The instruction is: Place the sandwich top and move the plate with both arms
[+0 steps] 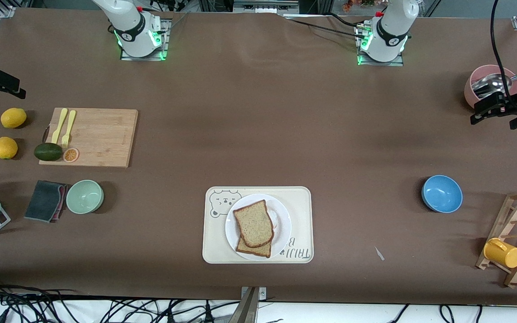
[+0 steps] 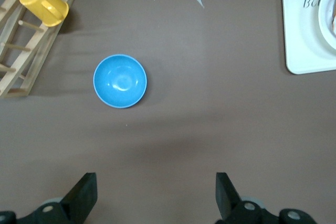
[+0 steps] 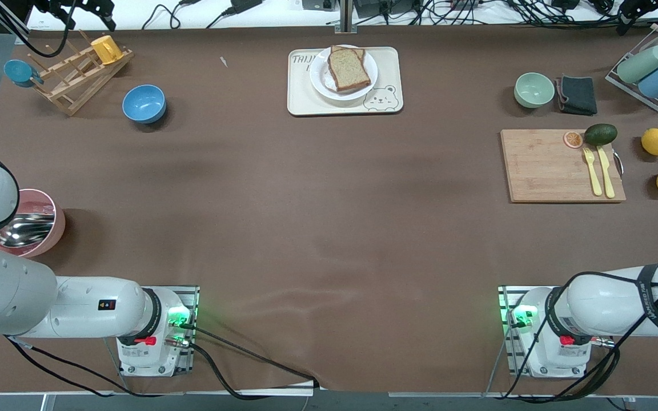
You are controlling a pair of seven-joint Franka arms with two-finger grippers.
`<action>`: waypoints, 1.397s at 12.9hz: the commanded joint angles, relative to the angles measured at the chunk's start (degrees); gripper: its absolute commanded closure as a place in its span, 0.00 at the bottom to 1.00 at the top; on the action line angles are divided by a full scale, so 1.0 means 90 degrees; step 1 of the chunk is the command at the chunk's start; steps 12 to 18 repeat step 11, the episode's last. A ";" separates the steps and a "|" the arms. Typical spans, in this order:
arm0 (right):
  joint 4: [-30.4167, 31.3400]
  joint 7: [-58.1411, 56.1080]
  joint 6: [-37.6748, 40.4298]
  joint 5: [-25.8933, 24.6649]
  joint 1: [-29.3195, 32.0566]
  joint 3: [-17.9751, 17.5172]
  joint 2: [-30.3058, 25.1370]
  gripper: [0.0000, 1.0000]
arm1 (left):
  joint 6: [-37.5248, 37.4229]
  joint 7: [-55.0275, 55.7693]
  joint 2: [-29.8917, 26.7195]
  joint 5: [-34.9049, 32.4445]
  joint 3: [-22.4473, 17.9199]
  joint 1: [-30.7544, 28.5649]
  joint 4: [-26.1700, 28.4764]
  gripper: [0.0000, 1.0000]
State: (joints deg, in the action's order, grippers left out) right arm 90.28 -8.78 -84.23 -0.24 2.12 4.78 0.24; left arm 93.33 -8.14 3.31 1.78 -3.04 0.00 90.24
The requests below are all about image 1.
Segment black table cable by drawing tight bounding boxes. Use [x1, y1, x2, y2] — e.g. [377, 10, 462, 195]
[285, 17, 363, 37]

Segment yellow plastic knife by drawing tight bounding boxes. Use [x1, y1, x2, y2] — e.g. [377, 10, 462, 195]
[51, 108, 68, 144]

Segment blue bowl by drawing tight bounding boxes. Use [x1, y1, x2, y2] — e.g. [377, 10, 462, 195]
[421, 175, 463, 214]

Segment brown toasted bread slice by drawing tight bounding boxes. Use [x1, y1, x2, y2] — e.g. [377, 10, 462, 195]
[236, 237, 272, 258]

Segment dark grey folded cloth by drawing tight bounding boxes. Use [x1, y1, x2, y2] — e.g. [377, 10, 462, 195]
[24, 180, 67, 223]

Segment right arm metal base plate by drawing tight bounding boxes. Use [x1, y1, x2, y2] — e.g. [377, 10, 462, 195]
[120, 18, 170, 61]

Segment yellow lemon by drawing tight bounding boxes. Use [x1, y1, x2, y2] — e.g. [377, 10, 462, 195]
[1, 108, 27, 129]

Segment green avocado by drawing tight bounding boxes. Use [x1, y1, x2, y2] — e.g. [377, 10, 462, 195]
[34, 143, 63, 162]

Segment pale seeded bread slice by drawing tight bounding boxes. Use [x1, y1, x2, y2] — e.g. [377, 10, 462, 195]
[233, 200, 275, 249]

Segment yellow plastic fork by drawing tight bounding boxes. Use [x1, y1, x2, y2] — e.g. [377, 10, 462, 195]
[61, 110, 77, 148]

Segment white round plate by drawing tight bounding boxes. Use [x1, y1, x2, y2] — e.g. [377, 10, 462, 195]
[225, 193, 292, 261]

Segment wooden peg rack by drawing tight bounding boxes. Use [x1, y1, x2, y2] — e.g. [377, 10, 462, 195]
[476, 189, 517, 288]

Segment yellow plastic cup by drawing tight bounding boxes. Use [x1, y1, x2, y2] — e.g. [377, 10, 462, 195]
[483, 238, 517, 269]

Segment cream bear print tray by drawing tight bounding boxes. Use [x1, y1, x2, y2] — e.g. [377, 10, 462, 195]
[202, 186, 314, 264]

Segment wooden cutting board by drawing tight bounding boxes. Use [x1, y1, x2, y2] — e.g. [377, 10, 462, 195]
[39, 108, 139, 168]

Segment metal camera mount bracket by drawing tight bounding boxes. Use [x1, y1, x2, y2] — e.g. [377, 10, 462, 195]
[234, 286, 267, 323]

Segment orange yellow citrus fruit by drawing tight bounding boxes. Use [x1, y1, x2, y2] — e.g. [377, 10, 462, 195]
[0, 137, 18, 160]

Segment pink bowl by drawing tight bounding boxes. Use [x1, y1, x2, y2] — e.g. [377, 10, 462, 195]
[464, 65, 517, 109]

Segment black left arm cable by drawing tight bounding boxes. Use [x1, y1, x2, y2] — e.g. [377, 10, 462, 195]
[491, 0, 517, 110]

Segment metal ladle spoon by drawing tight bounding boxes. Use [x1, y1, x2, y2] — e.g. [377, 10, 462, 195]
[471, 68, 517, 97]

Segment mint green bowl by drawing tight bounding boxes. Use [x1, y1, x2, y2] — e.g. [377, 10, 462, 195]
[66, 180, 105, 214]

